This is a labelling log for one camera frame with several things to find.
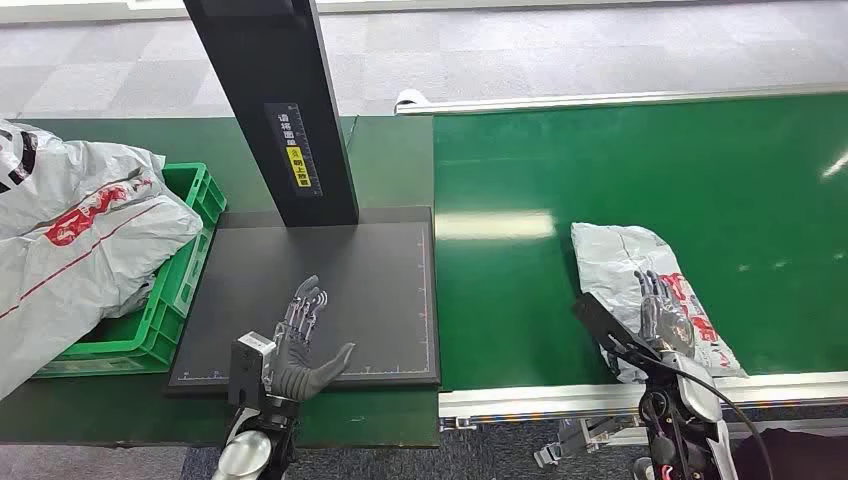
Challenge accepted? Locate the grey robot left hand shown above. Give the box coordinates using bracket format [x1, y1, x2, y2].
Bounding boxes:
[268, 274, 357, 403]

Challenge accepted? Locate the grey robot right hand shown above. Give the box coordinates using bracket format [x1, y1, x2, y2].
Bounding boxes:
[632, 268, 697, 359]

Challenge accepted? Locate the small grey red-print package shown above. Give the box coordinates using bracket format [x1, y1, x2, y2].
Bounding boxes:
[570, 222, 749, 386]

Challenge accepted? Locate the green conveyor belt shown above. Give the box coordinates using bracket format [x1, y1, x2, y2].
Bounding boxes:
[433, 92, 848, 392]

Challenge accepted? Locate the white conveyor roller end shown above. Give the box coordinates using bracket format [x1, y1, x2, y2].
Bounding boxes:
[395, 88, 432, 115]

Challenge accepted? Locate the black scanner platform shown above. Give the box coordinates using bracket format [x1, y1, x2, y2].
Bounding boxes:
[165, 206, 442, 397]

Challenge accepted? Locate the green plastic crate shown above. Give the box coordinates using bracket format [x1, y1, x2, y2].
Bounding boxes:
[33, 162, 228, 380]

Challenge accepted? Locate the black cloth object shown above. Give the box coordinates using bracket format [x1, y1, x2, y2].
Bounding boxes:
[733, 427, 848, 480]

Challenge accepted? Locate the black yellow column label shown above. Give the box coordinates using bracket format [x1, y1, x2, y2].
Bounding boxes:
[264, 102, 324, 199]

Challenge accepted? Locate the black scanner column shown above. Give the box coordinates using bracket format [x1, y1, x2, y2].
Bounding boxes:
[183, 0, 360, 229]

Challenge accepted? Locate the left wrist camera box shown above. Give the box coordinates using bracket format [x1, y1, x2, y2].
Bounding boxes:
[228, 332, 278, 415]

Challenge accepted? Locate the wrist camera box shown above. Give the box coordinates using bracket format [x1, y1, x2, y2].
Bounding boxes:
[572, 292, 662, 364]
[228, 332, 278, 415]

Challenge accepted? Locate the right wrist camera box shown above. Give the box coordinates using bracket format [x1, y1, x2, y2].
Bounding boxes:
[572, 292, 662, 364]

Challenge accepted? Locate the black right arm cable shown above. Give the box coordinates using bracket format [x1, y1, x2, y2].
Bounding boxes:
[612, 347, 775, 480]

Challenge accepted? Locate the large metal conveyor bracket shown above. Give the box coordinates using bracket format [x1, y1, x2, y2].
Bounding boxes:
[533, 417, 649, 469]

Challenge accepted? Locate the wide aluminium conveyor rail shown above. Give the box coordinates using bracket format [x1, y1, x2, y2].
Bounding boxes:
[438, 370, 848, 446]

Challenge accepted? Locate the thin aluminium conveyor rail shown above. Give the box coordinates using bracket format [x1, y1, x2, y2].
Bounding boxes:
[395, 82, 848, 117]

